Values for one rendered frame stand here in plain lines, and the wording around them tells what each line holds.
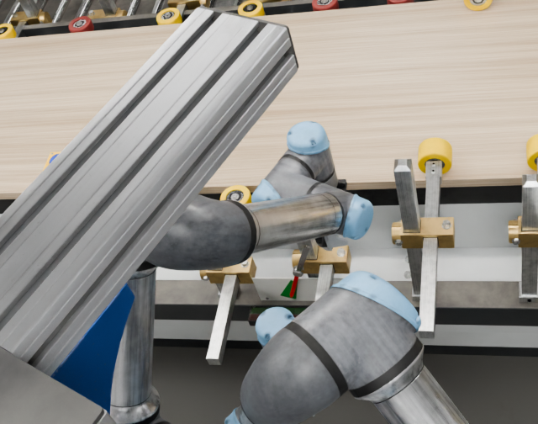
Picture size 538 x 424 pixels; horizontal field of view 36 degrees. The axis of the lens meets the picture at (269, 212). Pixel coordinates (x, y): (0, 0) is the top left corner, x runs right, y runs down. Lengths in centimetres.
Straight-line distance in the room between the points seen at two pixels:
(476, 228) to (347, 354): 116
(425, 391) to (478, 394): 160
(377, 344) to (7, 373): 63
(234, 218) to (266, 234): 8
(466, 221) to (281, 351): 117
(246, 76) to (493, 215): 156
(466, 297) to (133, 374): 98
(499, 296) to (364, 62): 76
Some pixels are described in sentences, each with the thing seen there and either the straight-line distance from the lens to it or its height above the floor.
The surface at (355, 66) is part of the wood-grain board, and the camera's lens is 234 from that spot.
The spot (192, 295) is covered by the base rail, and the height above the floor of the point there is 70.
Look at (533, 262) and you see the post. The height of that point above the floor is 85.
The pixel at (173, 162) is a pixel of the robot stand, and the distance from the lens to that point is 56.
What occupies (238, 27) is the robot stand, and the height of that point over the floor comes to 203.
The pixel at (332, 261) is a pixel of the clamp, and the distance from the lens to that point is 193.
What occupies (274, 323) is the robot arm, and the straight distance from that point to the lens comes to 149.
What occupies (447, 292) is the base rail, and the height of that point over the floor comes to 70.
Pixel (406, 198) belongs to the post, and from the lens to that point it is 173.
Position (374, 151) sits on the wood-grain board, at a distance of 210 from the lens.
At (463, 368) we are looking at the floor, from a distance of 274.
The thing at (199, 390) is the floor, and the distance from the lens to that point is 286.
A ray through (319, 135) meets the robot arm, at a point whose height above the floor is 136.
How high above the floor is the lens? 241
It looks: 48 degrees down
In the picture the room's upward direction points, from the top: 20 degrees counter-clockwise
